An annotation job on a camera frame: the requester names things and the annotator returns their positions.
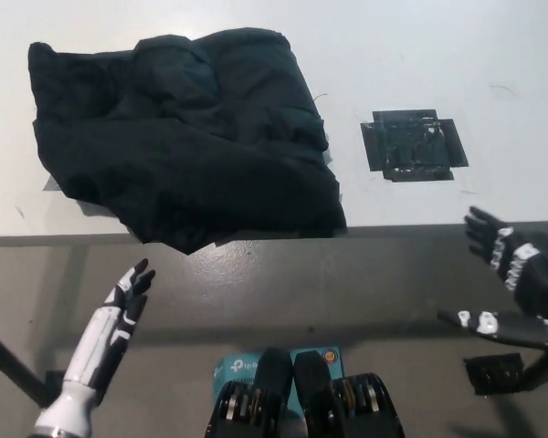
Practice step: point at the teal TP-Link box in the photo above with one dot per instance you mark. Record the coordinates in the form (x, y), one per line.
(235, 367)

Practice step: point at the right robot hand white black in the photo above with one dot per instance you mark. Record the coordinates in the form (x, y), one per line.
(534, 283)

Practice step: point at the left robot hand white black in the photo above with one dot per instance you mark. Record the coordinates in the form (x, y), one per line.
(102, 337)

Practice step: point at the black jacket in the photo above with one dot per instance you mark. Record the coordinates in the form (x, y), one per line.
(178, 137)

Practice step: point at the grey tape piece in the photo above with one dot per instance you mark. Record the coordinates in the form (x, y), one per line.
(55, 184)

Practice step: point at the small black floor tape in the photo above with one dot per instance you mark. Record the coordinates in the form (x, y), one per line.
(55, 384)

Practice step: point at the black tape patch on floor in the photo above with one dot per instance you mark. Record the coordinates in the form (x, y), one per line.
(493, 374)

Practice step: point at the large black tape square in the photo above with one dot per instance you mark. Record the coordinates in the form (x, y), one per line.
(411, 146)

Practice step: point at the black metal table leg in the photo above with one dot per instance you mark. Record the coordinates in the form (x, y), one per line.
(11, 365)

